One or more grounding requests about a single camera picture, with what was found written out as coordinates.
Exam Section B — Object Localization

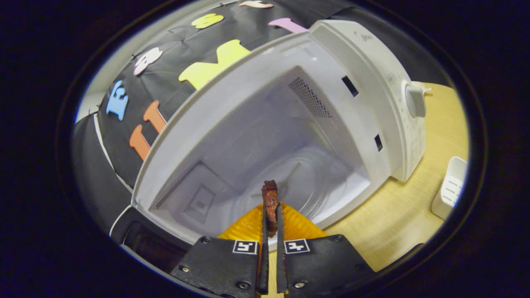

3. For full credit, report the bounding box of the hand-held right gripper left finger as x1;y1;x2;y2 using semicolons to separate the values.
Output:
171;202;270;298

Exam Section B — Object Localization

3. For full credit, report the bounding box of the brown meat piece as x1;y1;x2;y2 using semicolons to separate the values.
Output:
261;180;280;238

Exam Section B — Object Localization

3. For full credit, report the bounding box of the white rectangular dish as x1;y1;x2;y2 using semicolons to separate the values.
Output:
431;156;468;221

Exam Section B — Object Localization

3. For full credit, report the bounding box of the white microwave oven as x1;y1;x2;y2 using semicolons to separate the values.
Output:
110;19;427;274

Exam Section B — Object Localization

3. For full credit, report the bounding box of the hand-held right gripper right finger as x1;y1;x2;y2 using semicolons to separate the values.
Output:
276;202;376;298

